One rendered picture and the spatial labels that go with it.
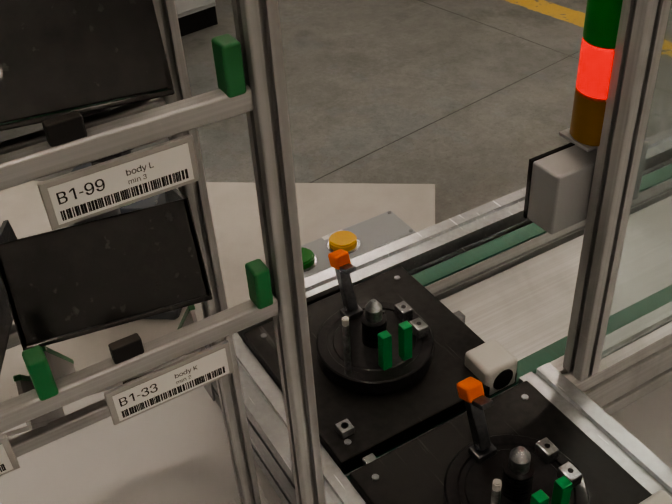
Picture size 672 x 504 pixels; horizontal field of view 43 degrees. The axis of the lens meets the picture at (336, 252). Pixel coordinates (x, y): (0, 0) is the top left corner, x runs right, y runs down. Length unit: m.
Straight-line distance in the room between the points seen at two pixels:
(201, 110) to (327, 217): 0.97
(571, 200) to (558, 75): 3.01
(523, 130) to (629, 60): 2.64
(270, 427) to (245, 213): 0.58
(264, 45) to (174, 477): 0.69
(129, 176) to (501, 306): 0.77
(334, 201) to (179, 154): 1.00
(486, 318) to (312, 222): 0.40
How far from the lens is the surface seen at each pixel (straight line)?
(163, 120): 0.48
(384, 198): 1.48
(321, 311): 1.08
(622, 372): 1.09
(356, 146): 3.31
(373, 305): 0.97
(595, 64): 0.82
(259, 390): 1.02
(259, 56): 0.49
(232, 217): 1.46
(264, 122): 0.50
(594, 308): 0.95
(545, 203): 0.87
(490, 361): 0.99
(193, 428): 1.12
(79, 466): 1.12
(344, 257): 1.01
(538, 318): 1.17
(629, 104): 0.82
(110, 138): 0.47
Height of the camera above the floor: 1.69
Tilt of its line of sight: 38 degrees down
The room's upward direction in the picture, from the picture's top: 4 degrees counter-clockwise
